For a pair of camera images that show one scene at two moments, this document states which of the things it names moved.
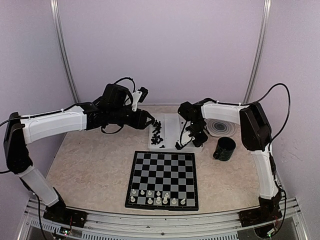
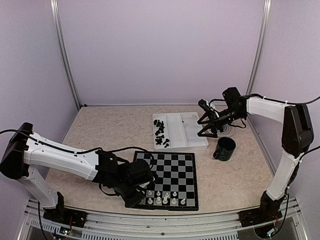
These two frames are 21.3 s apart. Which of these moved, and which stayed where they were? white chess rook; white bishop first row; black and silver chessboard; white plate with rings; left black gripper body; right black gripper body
Moved: right black gripper body; left black gripper body
Stayed: white chess rook; black and silver chessboard; white plate with rings; white bishop first row
